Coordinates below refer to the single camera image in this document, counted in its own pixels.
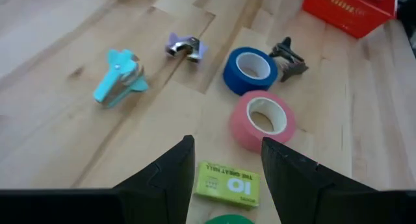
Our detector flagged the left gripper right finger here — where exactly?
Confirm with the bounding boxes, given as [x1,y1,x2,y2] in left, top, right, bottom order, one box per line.
[261,136,381,224]

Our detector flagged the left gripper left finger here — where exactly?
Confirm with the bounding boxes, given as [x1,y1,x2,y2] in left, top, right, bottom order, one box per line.
[113,134,196,224]

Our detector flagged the green tape roll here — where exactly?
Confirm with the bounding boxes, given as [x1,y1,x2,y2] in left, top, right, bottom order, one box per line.
[204,214,255,224]

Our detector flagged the pink tape roll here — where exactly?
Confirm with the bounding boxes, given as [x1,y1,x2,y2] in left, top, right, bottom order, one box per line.
[229,90,297,153]

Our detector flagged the teal staple remover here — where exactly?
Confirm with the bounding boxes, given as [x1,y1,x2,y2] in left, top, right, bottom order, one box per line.
[93,48,150,109]

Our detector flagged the blue tape roll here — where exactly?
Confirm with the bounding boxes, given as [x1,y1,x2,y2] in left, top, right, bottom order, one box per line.
[222,47,280,97]

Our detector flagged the purple staple remover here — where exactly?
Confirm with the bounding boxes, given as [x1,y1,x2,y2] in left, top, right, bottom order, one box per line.
[164,32,209,63]

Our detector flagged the green staple box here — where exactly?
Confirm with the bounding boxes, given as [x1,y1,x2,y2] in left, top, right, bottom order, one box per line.
[194,160,261,209]

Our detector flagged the red plastic basket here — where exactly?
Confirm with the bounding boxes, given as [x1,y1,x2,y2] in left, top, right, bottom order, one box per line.
[301,0,398,40]

